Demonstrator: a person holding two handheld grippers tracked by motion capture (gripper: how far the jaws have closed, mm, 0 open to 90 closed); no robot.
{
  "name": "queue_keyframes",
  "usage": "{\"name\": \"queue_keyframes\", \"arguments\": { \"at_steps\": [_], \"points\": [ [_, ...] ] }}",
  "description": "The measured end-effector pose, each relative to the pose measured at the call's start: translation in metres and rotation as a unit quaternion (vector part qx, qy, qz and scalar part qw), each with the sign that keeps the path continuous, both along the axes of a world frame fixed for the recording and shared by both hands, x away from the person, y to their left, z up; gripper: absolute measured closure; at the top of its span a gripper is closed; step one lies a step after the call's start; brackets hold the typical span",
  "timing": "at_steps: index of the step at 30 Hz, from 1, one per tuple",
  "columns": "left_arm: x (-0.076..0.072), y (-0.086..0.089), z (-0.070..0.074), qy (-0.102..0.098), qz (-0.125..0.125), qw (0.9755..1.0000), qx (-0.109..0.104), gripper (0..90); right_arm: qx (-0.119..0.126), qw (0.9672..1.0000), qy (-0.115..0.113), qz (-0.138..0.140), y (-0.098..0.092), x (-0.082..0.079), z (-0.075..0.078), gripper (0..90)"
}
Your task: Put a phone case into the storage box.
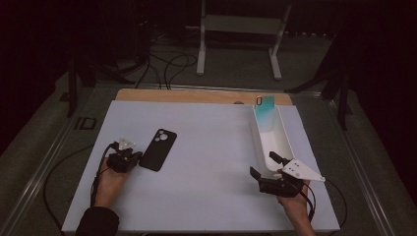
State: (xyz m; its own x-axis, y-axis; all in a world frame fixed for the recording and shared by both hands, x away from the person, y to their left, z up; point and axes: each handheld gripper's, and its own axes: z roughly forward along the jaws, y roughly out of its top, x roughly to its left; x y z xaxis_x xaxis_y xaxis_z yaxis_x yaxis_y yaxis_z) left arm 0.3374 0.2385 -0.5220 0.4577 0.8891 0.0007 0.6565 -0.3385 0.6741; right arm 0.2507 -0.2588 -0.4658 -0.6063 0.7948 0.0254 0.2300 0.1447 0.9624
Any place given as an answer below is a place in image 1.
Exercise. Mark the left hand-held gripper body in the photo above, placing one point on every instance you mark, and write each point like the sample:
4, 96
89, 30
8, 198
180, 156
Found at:
123, 160

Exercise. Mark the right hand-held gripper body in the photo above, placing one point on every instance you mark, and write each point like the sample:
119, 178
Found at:
278, 187

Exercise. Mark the black phone case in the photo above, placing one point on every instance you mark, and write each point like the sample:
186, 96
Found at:
157, 150

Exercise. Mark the white plastic bin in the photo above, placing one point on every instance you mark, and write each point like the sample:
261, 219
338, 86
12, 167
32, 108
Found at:
272, 139

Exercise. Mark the teal and pink phone case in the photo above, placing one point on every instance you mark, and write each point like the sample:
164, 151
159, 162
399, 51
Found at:
265, 108

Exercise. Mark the person's right hand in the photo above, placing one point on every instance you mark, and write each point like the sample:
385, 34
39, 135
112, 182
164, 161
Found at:
298, 206

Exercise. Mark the person's left hand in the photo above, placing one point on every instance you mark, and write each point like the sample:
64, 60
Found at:
109, 187

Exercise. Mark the white table board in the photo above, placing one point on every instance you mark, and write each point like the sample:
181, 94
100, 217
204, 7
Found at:
203, 190

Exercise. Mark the black stand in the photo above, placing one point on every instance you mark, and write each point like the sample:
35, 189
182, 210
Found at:
342, 101
72, 88

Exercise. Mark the white metal stand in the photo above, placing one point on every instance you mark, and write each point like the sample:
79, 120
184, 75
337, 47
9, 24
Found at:
241, 23

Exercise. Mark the metal floor rail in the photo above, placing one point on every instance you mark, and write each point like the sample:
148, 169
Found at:
360, 177
36, 180

